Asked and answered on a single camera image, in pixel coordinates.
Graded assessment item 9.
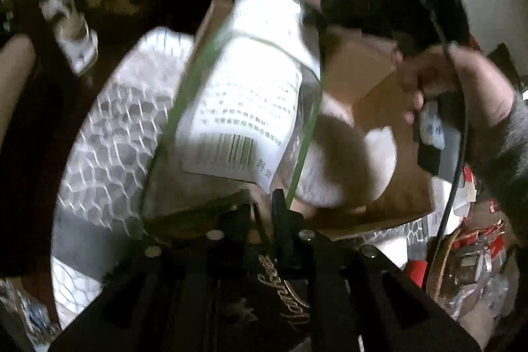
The white furry slipper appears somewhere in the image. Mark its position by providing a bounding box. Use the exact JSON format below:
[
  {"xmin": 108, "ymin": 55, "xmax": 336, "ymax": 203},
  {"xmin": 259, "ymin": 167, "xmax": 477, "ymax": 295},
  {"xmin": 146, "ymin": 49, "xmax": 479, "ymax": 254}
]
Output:
[{"xmin": 295, "ymin": 93, "xmax": 397, "ymax": 208}]

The black NY baseball cap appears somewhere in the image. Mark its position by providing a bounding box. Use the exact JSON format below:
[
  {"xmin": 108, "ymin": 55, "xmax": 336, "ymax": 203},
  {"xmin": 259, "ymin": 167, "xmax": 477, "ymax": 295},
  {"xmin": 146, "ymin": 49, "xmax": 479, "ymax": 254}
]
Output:
[{"xmin": 51, "ymin": 198, "xmax": 479, "ymax": 351}]

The clear green-edged plastic bag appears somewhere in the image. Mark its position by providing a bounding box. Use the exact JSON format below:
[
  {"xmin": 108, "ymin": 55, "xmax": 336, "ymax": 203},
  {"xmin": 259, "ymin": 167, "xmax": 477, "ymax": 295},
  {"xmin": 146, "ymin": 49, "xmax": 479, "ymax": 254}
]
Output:
[{"xmin": 141, "ymin": 0, "xmax": 322, "ymax": 221}]

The person's right hand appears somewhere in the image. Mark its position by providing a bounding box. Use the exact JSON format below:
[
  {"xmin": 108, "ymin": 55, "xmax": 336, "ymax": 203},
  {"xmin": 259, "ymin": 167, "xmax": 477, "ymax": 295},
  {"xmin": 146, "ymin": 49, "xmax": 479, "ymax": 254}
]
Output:
[{"xmin": 393, "ymin": 44, "xmax": 515, "ymax": 130}]

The woven wicker basket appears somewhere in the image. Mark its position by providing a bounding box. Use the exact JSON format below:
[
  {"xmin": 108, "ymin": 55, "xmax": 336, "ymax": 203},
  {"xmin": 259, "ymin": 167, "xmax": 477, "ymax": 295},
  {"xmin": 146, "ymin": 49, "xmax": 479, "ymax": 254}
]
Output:
[{"xmin": 424, "ymin": 227, "xmax": 463, "ymax": 302}]

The grey patterned table mat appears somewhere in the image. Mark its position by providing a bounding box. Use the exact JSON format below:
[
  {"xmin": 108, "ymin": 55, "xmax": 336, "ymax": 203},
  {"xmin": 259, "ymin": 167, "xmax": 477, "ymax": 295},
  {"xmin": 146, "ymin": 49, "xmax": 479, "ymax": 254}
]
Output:
[{"xmin": 52, "ymin": 28, "xmax": 435, "ymax": 310}]

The white garment steamer base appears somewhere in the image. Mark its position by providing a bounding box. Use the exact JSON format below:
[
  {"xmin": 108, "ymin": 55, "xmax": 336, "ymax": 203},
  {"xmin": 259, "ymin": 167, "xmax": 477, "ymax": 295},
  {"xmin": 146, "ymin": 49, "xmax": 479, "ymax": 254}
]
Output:
[{"xmin": 39, "ymin": 0, "xmax": 98, "ymax": 76}]

